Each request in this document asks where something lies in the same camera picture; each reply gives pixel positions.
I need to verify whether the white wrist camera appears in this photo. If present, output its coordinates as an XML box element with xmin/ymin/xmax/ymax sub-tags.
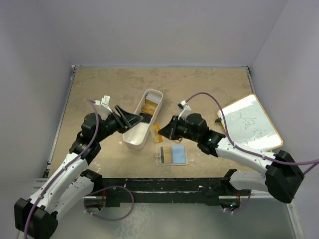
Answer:
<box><xmin>178</xmin><ymin>101</ymin><xmax>192</xmax><ymax>120</ymax></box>
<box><xmin>94</xmin><ymin>95</ymin><xmax>112</xmax><ymax>117</ymax></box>

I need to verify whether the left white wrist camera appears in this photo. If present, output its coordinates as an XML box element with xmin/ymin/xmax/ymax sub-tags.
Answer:
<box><xmin>94</xmin><ymin>95</ymin><xmax>112</xmax><ymax>117</ymax></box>

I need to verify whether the white credit card stack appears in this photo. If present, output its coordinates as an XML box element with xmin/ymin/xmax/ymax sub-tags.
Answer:
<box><xmin>145</xmin><ymin>92</ymin><xmax>161</xmax><ymax>104</ymax></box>

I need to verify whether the yellow framed whiteboard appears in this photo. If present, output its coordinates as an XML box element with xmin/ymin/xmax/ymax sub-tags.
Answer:
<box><xmin>217</xmin><ymin>94</ymin><xmax>283</xmax><ymax>151</ymax></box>

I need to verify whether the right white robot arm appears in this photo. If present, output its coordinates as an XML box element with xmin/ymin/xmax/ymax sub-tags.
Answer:
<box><xmin>158</xmin><ymin>113</ymin><xmax>305</xmax><ymax>204</ymax></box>

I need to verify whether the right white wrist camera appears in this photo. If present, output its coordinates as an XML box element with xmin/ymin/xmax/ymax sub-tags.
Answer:
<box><xmin>178</xmin><ymin>101</ymin><xmax>192</xmax><ymax>120</ymax></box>

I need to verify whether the aluminium table frame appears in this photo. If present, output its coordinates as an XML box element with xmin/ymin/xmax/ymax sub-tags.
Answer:
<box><xmin>17</xmin><ymin>64</ymin><xmax>307</xmax><ymax>239</ymax></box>

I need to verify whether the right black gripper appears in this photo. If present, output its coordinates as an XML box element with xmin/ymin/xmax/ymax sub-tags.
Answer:
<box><xmin>159</xmin><ymin>115</ymin><xmax>200</xmax><ymax>142</ymax></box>

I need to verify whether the white oblong plastic tray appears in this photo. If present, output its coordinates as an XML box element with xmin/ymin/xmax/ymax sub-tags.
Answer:
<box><xmin>123</xmin><ymin>89</ymin><xmax>163</xmax><ymax>150</ymax></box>

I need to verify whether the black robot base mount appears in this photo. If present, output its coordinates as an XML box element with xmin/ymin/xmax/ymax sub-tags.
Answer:
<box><xmin>80</xmin><ymin>169</ymin><xmax>250</xmax><ymax>208</ymax></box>

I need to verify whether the black card in tray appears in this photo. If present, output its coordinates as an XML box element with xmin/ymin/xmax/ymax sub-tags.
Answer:
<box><xmin>139</xmin><ymin>112</ymin><xmax>153</xmax><ymax>124</ymax></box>

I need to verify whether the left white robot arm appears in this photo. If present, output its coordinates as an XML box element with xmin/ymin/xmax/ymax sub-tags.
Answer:
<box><xmin>14</xmin><ymin>106</ymin><xmax>143</xmax><ymax>239</ymax></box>

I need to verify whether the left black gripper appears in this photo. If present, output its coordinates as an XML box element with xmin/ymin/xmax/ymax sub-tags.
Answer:
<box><xmin>95</xmin><ymin>106</ymin><xmax>143</xmax><ymax>143</ymax></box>

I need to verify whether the gold credit card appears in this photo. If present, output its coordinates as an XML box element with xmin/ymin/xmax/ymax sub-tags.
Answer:
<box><xmin>163</xmin><ymin>146</ymin><xmax>172</xmax><ymax>164</ymax></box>
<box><xmin>150</xmin><ymin>123</ymin><xmax>163</xmax><ymax>144</ymax></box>

